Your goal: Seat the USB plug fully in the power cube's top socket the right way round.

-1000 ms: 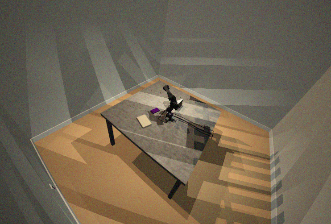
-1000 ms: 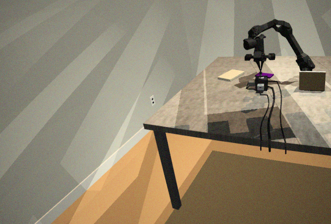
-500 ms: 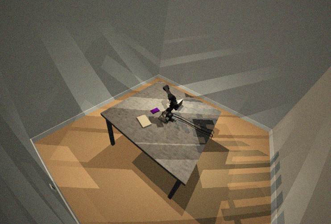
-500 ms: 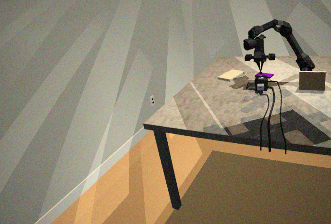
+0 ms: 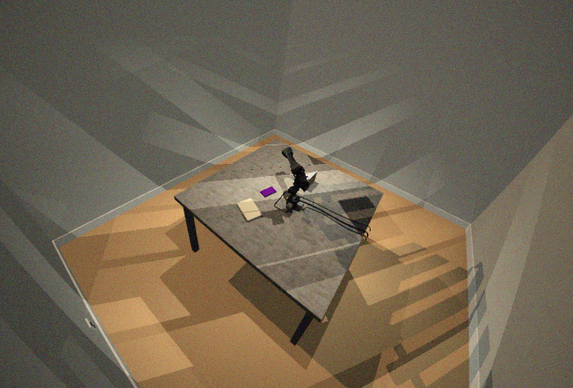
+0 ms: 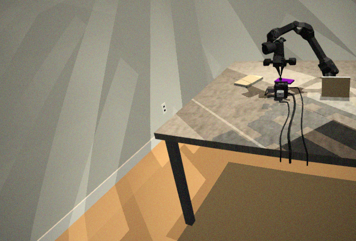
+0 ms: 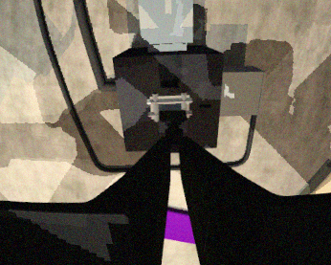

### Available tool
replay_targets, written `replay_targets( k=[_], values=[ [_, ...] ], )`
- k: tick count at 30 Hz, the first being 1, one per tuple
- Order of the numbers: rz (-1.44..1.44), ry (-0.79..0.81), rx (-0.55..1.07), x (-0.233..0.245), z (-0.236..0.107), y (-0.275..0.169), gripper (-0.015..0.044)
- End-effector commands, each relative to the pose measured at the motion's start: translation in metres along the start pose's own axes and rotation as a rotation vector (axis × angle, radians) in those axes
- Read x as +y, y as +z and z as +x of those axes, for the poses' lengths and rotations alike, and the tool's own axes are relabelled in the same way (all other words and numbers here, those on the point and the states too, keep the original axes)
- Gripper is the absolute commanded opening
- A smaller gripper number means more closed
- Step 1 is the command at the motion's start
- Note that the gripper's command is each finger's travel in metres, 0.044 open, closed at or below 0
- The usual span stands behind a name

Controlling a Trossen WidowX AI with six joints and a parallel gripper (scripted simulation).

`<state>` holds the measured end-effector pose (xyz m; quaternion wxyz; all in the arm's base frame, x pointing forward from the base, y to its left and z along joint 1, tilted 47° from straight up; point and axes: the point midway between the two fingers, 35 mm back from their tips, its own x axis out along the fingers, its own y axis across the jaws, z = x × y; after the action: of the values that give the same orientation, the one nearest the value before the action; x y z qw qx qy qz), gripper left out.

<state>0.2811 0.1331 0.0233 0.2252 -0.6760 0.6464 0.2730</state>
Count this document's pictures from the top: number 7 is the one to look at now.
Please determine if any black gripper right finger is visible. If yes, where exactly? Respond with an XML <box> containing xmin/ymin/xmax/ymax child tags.
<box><xmin>179</xmin><ymin>135</ymin><xmax>331</xmax><ymax>265</ymax></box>

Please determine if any tan flat rectangular slab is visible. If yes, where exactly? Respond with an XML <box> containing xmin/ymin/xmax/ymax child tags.
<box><xmin>300</xmin><ymin>166</ymin><xmax>331</xmax><ymax>195</ymax></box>

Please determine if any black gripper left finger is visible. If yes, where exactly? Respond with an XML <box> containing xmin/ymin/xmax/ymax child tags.
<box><xmin>0</xmin><ymin>137</ymin><xmax>170</xmax><ymax>265</ymax></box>

